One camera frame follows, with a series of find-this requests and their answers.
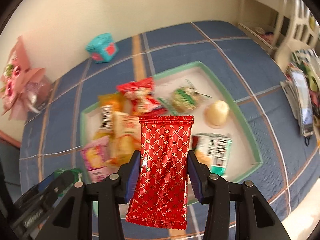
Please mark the cream orange snack packet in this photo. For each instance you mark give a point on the cream orange snack packet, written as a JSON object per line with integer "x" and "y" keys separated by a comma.
{"x": 125, "y": 139}

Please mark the green clear cookie packet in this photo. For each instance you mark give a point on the green clear cookie packet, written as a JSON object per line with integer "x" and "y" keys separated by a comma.
{"x": 187, "y": 98}

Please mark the dark chair with pink trim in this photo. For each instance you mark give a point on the dark chair with pink trim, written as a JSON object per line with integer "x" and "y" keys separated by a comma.
{"x": 10, "y": 166}

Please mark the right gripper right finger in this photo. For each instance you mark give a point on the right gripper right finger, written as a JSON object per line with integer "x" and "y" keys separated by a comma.
{"x": 254, "y": 217}

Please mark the green snack packet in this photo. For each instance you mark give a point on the green snack packet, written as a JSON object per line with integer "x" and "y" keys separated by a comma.
{"x": 73, "y": 175}

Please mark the teal toy box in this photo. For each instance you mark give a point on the teal toy box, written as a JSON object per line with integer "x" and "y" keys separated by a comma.
{"x": 102, "y": 48}

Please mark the blue plaid tablecloth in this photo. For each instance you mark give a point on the blue plaid tablecloth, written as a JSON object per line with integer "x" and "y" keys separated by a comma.
{"x": 290, "y": 168}

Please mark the stack of magazines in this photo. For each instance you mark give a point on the stack of magazines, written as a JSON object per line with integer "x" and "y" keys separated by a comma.
{"x": 301, "y": 88}

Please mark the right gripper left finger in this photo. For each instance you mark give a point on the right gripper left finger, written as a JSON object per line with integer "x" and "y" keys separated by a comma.
{"x": 72, "y": 217}

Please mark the yellow jelly cup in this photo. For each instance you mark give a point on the yellow jelly cup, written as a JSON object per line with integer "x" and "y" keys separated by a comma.
{"x": 216, "y": 114}

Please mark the green rimmed cardboard tray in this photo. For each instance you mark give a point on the green rimmed cardboard tray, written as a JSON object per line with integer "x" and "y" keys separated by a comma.
{"x": 245, "y": 157}

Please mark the glass vase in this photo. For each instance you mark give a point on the glass vase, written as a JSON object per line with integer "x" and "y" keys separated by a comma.
{"x": 38, "y": 94}

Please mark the pink flower bouquet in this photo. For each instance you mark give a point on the pink flower bouquet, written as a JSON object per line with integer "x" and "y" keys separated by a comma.
{"x": 14, "y": 79}

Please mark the red patterned snack packet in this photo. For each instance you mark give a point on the red patterned snack packet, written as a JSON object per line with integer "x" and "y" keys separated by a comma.
{"x": 161, "y": 194}

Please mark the pink snack packet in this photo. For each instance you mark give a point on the pink snack packet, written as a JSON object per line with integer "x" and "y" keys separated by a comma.
{"x": 98, "y": 159}

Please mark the cream wooden shelf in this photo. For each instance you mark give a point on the cream wooden shelf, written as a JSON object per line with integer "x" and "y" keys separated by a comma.
{"x": 289, "y": 26}

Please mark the red candy packet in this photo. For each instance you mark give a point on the red candy packet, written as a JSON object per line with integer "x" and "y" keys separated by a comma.
{"x": 140, "y": 94}

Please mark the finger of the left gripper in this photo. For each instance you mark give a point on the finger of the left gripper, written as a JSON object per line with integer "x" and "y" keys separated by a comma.
{"x": 37, "y": 204}

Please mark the white teal snack packet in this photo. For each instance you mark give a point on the white teal snack packet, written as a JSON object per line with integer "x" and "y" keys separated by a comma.
{"x": 212, "y": 150}

